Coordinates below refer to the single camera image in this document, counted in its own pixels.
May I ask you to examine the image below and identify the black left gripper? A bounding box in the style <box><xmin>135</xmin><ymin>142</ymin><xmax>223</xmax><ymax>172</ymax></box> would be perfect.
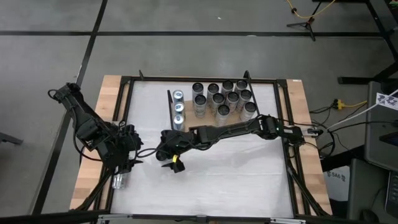
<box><xmin>105</xmin><ymin>123</ymin><xmax>144</xmax><ymax>175</ymax></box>

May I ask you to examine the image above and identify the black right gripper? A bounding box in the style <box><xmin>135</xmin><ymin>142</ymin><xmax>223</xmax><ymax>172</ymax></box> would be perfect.
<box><xmin>155</xmin><ymin>129</ymin><xmax>200</xmax><ymax>174</ymax></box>

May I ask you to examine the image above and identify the silver can teal band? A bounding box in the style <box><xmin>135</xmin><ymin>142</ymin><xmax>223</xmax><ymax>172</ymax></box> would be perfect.
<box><xmin>111</xmin><ymin>173</ymin><xmax>127</xmax><ymax>190</ymax></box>

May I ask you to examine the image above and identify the silver blue Red Bull can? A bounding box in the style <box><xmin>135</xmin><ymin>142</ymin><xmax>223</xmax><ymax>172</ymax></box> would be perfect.
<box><xmin>173</xmin><ymin>101</ymin><xmax>187</xmax><ymax>118</ymax></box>
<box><xmin>172</xmin><ymin>113</ymin><xmax>187</xmax><ymax>131</ymax></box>
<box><xmin>172</xmin><ymin>89</ymin><xmax>185</xmax><ymax>105</ymax></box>

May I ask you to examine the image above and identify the silver can pink band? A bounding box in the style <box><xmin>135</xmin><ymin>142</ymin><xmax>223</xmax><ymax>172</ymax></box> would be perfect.
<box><xmin>216</xmin><ymin>104</ymin><xmax>231</xmax><ymax>127</ymax></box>

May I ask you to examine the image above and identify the Celsius Tropical Vibe can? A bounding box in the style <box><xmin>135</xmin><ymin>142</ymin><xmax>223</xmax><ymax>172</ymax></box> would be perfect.
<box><xmin>211</xmin><ymin>92</ymin><xmax>226</xmax><ymax>116</ymax></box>
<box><xmin>206</xmin><ymin>82</ymin><xmax>220</xmax><ymax>100</ymax></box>
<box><xmin>221</xmin><ymin>80</ymin><xmax>235</xmax><ymax>96</ymax></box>

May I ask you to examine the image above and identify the Celsius Peach Vibe can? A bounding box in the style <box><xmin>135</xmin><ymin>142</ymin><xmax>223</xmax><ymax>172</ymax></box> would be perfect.
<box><xmin>224</xmin><ymin>91</ymin><xmax>240</xmax><ymax>113</ymax></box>

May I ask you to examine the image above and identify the Celsius can blue band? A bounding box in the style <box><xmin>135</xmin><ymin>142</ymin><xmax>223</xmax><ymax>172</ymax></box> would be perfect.
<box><xmin>239</xmin><ymin>101</ymin><xmax>257</xmax><ymax>123</ymax></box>

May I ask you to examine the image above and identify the white glossy table sheet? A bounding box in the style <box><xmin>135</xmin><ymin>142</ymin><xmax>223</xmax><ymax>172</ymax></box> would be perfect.
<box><xmin>111</xmin><ymin>80</ymin><xmax>295</xmax><ymax>218</ymax></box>

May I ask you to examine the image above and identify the grey chair leg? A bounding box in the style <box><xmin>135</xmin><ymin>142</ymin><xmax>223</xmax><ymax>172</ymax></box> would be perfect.
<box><xmin>0</xmin><ymin>131</ymin><xmax>24</xmax><ymax>146</ymax></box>

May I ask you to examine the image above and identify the white printed box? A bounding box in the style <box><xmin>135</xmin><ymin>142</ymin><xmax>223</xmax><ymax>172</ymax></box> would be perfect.
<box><xmin>323</xmin><ymin>166</ymin><xmax>351</xmax><ymax>202</ymax></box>

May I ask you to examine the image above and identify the black tripod stand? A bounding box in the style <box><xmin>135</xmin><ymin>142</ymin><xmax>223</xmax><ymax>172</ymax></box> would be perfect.
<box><xmin>285</xmin><ymin>0</ymin><xmax>324</xmax><ymax>42</ymax></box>

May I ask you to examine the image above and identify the grey bin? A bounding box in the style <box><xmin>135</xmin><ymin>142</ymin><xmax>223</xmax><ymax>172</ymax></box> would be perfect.
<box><xmin>347</xmin><ymin>158</ymin><xmax>398</xmax><ymax>224</ymax></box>

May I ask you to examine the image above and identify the grey cabinet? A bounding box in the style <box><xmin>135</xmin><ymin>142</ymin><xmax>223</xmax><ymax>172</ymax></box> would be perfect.
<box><xmin>364</xmin><ymin>81</ymin><xmax>398</xmax><ymax>172</ymax></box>

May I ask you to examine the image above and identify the white tag sheet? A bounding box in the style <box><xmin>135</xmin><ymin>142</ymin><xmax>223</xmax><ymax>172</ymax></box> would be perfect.
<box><xmin>375</xmin><ymin>91</ymin><xmax>398</xmax><ymax>111</ymax></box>

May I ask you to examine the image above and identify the wooden shelf black metal frame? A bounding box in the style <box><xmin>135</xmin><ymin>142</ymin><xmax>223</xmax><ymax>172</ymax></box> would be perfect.
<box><xmin>166</xmin><ymin>80</ymin><xmax>261</xmax><ymax>140</ymax></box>

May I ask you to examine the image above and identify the black metal table frame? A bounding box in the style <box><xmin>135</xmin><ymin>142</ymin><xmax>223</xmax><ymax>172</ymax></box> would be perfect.
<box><xmin>70</xmin><ymin>74</ymin><xmax>333</xmax><ymax>224</ymax></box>

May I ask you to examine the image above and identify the white cable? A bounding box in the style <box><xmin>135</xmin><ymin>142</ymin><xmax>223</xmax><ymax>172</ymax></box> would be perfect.
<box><xmin>326</xmin><ymin>89</ymin><xmax>398</xmax><ymax>131</ymax></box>

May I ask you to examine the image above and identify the black desk frame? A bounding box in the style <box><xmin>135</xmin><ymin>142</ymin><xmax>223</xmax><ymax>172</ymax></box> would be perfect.
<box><xmin>312</xmin><ymin>0</ymin><xmax>398</xmax><ymax>85</ymax></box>

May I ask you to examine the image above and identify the yellow cable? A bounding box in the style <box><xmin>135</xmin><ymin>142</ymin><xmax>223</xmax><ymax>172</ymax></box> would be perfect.
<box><xmin>286</xmin><ymin>0</ymin><xmax>337</xmax><ymax>20</ymax></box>

